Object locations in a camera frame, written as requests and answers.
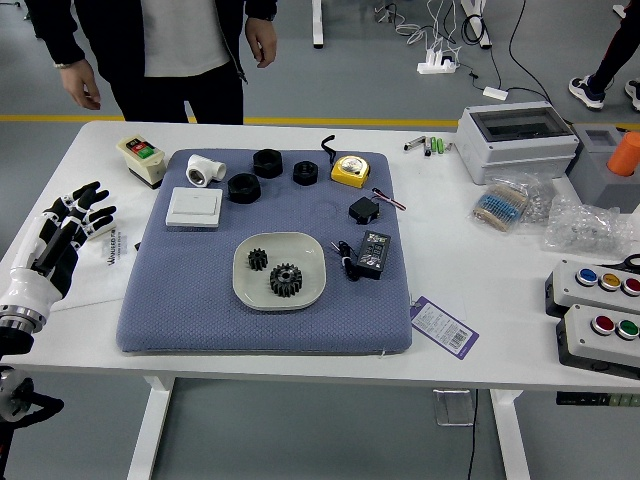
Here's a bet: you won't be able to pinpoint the small black hex nut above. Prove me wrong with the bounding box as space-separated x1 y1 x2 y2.
292 160 319 186

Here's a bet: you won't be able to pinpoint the bubble wrap bag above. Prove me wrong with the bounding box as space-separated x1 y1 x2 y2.
542 193 635 260

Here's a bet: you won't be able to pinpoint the grey three-button control box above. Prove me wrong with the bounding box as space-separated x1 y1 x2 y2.
544 258 640 319

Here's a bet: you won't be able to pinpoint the long black floor cable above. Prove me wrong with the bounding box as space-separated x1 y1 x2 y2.
507 0 574 126

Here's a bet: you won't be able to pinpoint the grey distribution box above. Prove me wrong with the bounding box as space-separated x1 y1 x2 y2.
454 101 581 185

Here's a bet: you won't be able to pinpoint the black handled scissors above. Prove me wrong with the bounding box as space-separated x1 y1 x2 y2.
599 253 640 274

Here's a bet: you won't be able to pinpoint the big black hex nut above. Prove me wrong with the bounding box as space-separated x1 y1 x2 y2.
227 172 260 204
252 148 284 179

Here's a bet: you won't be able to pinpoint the white wall switch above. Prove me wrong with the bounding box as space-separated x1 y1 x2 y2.
165 187 224 230

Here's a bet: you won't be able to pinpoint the person's left hand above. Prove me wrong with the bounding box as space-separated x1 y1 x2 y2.
244 18 279 70

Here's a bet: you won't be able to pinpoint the person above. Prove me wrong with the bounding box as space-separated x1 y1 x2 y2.
568 0 640 111
23 0 279 126

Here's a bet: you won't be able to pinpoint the white floor cable bundle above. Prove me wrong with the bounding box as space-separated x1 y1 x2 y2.
394 0 464 51

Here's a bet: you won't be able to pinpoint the purple paper tag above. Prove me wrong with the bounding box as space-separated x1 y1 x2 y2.
408 295 480 361

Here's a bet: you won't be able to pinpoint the grey red-green button box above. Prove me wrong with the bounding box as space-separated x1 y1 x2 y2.
555 303 640 380

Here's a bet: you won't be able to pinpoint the grey block holder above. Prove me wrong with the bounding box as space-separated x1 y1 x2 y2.
565 123 640 214

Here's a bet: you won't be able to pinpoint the orange cylinder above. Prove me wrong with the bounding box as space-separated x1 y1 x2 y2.
606 130 640 177

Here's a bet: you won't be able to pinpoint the black table height controller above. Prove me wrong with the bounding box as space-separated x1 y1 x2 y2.
555 391 640 407

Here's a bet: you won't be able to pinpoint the person's right hand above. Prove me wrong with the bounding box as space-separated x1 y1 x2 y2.
59 58 102 111

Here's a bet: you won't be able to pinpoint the big black gear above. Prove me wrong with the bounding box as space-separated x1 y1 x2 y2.
269 263 305 300

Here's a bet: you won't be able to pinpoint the black hanging cable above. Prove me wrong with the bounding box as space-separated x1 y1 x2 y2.
467 389 479 480

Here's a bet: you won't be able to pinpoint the grey under-table bracket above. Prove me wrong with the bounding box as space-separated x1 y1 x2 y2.
432 388 475 427

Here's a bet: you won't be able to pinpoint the white power strip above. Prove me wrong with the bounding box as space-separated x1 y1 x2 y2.
416 47 460 76

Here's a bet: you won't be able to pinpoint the cream red-green switch box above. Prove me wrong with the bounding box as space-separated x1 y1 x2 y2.
116 135 167 190

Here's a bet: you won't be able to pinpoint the black coiled floor cable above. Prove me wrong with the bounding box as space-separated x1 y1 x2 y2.
461 13 494 49

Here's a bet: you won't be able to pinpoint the black digital display module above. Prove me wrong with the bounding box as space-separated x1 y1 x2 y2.
330 229 392 282

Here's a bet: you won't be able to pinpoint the white square plate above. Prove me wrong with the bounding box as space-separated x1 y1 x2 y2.
232 230 328 312

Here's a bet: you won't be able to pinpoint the white pipe tee fitting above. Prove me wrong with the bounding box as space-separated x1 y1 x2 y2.
185 153 227 189

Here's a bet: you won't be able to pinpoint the clear bag of resistors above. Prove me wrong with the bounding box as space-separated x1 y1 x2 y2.
468 174 532 234

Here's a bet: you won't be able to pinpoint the clear bag of screws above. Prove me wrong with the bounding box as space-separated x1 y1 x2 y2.
519 172 564 236

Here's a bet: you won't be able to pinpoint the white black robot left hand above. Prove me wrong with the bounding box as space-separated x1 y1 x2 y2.
0 180 118 314

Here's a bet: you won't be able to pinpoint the blue-grey cushion mat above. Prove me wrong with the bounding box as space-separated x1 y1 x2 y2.
115 148 414 357

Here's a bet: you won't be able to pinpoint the white background table leg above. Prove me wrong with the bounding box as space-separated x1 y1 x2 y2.
459 0 494 50
312 0 325 50

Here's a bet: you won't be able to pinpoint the black servo with wires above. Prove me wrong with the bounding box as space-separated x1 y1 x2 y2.
348 187 407 226

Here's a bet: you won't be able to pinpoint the yellow tape measure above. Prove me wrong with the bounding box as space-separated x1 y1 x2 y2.
320 134 372 190

